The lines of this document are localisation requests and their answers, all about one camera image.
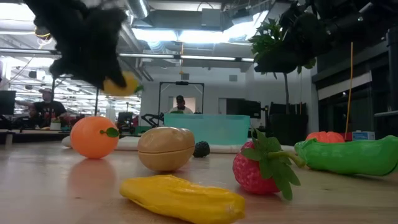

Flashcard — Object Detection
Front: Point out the wide black monitor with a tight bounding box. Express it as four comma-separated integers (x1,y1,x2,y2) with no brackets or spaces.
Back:
226,99,262,119

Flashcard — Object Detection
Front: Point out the dark square planter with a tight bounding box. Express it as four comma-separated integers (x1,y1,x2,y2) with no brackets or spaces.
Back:
269,113,309,146

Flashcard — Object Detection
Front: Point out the round silver air duct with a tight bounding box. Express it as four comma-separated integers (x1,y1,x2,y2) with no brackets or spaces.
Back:
126,0,150,19

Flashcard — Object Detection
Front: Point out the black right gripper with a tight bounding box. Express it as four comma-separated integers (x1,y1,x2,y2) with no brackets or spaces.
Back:
254,9,343,75

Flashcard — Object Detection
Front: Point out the black computer monitor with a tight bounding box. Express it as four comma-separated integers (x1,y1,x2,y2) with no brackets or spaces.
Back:
0,90,17,116

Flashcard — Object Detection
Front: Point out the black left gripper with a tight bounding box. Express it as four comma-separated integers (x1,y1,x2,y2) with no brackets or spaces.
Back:
24,0,128,90

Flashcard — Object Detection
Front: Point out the tan toy potato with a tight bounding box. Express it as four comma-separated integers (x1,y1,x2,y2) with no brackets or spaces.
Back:
137,126,196,172

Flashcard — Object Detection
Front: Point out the green toy pea pod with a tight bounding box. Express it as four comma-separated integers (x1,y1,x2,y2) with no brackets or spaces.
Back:
294,134,398,177

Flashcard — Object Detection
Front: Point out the grey ceiling vent box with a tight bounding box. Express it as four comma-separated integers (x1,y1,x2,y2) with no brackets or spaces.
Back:
201,8,222,28

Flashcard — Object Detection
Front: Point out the long ceiling light strip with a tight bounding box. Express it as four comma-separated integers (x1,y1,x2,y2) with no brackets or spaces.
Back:
118,52,255,62

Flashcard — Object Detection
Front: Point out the yellow vertical pole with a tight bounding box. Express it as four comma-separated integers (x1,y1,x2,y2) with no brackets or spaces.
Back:
344,42,354,141

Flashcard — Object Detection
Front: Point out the yellow toy banana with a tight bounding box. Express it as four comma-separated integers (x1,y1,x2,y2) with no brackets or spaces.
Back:
119,174,246,224

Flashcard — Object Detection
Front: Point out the person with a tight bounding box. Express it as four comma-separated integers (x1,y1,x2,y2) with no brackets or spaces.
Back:
169,95,194,114
24,104,40,128
15,88,72,129

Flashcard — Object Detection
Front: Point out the wooden office table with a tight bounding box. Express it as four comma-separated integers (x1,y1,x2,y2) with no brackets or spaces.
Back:
0,129,71,144

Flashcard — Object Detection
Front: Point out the orange toy fruit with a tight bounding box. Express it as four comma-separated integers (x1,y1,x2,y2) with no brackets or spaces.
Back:
70,116,121,160

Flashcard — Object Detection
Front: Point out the teal translucent plastic container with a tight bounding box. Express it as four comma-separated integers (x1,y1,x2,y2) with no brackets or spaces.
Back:
164,113,251,146

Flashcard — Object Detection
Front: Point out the green leafy indoor tree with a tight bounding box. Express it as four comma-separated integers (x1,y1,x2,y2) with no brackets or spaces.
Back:
248,17,317,116

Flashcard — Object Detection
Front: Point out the blue and white box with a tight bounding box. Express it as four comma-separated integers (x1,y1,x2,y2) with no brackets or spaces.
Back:
352,131,376,141

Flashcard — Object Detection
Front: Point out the dark toy blackberry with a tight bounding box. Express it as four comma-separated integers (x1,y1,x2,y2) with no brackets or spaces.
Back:
192,141,211,159

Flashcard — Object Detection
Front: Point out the yellow toy lemon green leaf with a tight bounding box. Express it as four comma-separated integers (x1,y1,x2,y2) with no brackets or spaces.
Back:
102,70,144,97

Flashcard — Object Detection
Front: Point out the black gantry frame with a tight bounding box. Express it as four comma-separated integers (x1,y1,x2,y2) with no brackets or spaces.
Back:
157,81,205,115
50,76,101,118

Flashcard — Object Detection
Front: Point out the red toy strawberry long stem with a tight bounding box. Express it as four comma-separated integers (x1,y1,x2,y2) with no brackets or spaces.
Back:
232,128,307,201

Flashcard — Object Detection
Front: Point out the white checked cloth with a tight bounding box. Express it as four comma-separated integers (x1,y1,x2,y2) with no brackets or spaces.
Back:
61,136,296,154

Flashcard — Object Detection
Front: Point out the orange-red toy tomato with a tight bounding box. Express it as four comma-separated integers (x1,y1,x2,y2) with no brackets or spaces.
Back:
305,131,346,144

